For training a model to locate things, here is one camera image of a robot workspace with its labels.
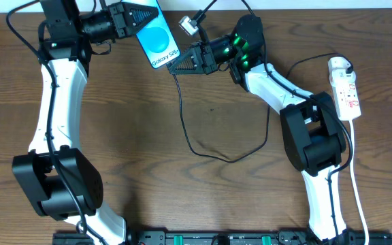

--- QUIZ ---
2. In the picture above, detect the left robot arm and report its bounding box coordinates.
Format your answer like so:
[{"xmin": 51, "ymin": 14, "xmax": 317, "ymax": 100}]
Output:
[{"xmin": 12, "ymin": 1, "xmax": 161, "ymax": 244}]

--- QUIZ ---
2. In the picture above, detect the black charger cable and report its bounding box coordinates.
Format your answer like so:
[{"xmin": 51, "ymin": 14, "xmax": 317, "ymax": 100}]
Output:
[{"xmin": 171, "ymin": 51, "xmax": 355, "ymax": 163}]

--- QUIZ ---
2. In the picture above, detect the white charger adapter plug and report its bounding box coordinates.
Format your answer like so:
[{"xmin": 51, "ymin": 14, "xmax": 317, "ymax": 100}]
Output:
[{"xmin": 329, "ymin": 69, "xmax": 356, "ymax": 87}]

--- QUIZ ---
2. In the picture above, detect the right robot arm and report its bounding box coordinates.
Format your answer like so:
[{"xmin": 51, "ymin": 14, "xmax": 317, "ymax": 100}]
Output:
[{"xmin": 167, "ymin": 12, "xmax": 353, "ymax": 244}]

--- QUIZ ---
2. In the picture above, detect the white power strip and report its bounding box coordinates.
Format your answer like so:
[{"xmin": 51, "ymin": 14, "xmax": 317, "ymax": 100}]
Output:
[{"xmin": 328, "ymin": 56, "xmax": 361, "ymax": 121}]

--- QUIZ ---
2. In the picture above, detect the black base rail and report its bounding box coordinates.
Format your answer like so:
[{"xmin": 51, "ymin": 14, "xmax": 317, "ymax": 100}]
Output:
[{"xmin": 51, "ymin": 230, "xmax": 392, "ymax": 245}]

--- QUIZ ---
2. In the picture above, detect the blue Galaxy smartphone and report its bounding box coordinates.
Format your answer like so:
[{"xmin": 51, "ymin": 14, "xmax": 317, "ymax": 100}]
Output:
[{"xmin": 123, "ymin": 0, "xmax": 180, "ymax": 69}]

